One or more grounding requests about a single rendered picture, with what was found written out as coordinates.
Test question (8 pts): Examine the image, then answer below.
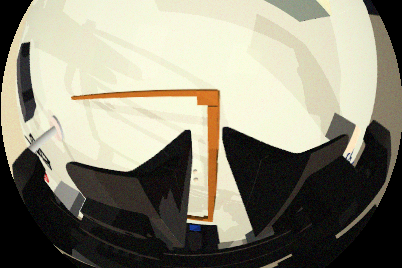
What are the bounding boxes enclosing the orange-brown glasses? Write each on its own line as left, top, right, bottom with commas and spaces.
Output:
71, 90, 220, 222

